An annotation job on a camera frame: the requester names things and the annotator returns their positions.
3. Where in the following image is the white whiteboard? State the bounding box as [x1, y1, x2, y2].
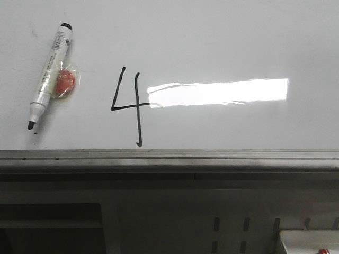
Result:
[1, 1, 338, 150]

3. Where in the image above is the grey metal whiteboard frame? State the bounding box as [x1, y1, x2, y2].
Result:
[1, 149, 338, 181]

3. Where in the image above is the white plastic marker tray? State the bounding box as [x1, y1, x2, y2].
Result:
[276, 230, 338, 253]

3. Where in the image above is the white black whiteboard marker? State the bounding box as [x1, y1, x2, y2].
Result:
[27, 23, 73, 130]

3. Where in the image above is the red round magnet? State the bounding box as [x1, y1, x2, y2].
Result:
[55, 70, 75, 96]

